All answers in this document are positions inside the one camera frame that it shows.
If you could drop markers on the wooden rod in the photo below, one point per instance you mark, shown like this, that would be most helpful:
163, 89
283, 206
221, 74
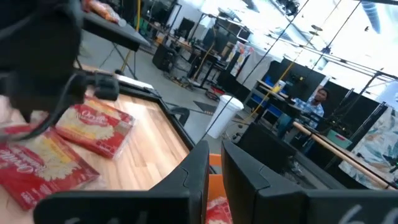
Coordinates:
342, 155

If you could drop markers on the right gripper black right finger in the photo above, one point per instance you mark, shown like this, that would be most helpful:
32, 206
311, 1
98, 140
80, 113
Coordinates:
248, 193

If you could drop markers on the black side table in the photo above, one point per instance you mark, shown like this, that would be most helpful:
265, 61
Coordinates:
115, 31

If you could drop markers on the white trash bin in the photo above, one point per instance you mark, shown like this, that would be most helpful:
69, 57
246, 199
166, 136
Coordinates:
224, 116

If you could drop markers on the black table frame rail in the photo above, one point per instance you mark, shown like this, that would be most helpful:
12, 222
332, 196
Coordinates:
168, 115

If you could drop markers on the grey workbench with blue bins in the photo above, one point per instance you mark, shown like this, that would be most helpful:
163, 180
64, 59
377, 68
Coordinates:
267, 99

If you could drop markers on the black computer tower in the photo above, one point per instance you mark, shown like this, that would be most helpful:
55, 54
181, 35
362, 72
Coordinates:
164, 57

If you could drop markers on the red popcorn bag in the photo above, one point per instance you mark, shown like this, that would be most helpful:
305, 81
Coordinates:
40, 168
93, 127
219, 211

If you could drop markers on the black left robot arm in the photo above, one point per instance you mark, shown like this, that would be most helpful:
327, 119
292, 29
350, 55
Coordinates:
37, 56

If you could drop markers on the orange plastic basket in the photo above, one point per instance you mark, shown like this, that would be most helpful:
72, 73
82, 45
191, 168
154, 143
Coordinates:
216, 183

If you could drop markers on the white bucket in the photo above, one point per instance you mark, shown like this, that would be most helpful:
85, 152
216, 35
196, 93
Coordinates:
279, 87

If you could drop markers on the white hanging cloth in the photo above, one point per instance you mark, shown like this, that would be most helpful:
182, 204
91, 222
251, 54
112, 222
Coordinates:
258, 70

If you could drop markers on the black box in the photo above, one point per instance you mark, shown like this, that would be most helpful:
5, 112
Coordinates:
267, 146

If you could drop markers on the person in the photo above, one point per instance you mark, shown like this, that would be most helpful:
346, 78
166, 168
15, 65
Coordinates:
308, 109

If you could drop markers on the floral printed cloth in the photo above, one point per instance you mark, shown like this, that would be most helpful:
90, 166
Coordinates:
373, 149

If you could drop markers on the colourful hanging cloth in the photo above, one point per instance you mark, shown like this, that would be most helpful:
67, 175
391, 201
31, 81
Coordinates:
241, 57

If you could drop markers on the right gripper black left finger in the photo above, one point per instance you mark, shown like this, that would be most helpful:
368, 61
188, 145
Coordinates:
180, 199

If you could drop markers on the teal box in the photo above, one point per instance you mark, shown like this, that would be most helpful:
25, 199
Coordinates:
339, 139

